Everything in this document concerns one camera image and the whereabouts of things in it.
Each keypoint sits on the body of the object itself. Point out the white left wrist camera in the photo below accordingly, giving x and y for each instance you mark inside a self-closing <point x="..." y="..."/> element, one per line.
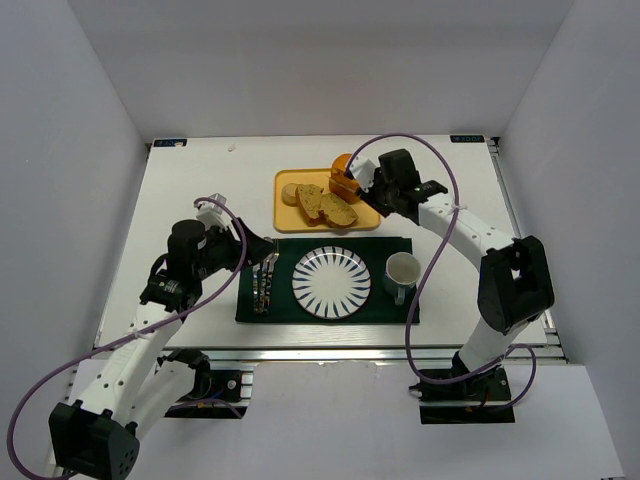
<point x="210" y="213"/>

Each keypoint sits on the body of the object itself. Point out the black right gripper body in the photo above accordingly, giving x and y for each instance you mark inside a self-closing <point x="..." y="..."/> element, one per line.
<point x="373" y="193"/>

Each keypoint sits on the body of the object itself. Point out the white mug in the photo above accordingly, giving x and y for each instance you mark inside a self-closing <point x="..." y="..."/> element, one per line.
<point x="402" y="272"/>

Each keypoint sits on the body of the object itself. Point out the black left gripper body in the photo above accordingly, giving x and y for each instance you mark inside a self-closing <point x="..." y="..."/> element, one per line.
<point x="239" y="241"/>

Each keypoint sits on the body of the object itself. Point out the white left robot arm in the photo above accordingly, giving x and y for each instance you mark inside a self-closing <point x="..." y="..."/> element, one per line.
<point x="99" y="434"/>

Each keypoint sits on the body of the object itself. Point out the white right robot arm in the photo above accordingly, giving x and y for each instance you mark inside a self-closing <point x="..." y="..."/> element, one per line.
<point x="515" y="285"/>

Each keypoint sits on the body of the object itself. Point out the blue label sticker right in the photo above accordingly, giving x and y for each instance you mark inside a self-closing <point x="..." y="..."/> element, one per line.
<point x="466" y="138"/>

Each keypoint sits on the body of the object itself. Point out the blue label sticker left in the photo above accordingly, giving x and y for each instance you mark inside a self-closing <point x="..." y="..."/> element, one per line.
<point x="169" y="143"/>

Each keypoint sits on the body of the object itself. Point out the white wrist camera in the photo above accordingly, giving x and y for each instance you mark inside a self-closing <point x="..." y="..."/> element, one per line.
<point x="210" y="213"/>
<point x="361" y="170"/>

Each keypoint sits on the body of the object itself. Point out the seeded bread slice right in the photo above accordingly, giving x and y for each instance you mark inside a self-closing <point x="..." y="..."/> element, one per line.
<point x="336" y="211"/>

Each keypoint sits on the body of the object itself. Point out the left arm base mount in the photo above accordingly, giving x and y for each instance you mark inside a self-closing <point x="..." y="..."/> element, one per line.
<point x="216" y="393"/>

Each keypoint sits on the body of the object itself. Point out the yellow tray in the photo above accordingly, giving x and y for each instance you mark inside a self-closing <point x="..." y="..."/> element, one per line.
<point x="289" y="219"/>

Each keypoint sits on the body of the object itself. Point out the dark green placemat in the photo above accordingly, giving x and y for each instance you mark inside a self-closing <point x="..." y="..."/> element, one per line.
<point x="284" y="308"/>

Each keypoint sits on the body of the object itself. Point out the patterned handle fork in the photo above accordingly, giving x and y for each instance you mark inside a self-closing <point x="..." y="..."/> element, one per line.
<point x="259" y="286"/>

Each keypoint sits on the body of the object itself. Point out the white blue striped plate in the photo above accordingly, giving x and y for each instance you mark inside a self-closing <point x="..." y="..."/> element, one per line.
<point x="331" y="283"/>

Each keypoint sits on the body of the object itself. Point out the blue label sticker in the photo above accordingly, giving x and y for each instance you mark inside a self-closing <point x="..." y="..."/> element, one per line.
<point x="169" y="143"/>
<point x="466" y="138"/>

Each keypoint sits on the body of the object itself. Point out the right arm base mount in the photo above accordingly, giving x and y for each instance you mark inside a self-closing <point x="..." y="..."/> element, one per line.
<point x="484" y="398"/>

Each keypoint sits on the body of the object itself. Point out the small round bread slice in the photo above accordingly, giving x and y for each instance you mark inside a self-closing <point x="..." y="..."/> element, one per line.
<point x="288" y="194"/>

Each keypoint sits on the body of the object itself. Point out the seeded bread slice left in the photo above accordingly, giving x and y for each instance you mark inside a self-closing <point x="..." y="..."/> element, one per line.
<point x="308" y="199"/>

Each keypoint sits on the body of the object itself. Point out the seeded bread slice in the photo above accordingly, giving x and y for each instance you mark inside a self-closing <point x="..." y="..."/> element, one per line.
<point x="308" y="199"/>
<point x="336" y="211"/>

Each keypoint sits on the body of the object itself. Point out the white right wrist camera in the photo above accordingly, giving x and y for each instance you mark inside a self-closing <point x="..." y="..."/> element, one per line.
<point x="361" y="170"/>

